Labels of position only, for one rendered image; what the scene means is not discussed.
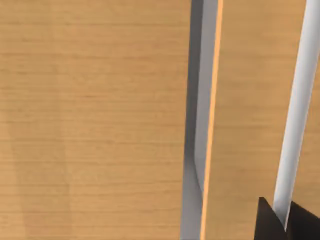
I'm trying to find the plain wooden door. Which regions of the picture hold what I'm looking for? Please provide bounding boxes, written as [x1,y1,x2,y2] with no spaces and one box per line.
[0,0,194,240]

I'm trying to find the wooden door with handle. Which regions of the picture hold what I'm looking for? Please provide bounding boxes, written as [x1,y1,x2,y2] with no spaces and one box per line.
[199,0,320,240]

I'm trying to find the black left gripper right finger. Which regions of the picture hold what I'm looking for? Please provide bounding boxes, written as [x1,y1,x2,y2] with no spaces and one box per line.
[285,200,320,240]

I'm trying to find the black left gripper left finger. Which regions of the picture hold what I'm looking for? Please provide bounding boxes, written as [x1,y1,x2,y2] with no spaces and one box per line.
[254,196,288,240]

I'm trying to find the long metal door handle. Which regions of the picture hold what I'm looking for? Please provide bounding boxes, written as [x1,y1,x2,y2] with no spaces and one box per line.
[272,0,320,232]

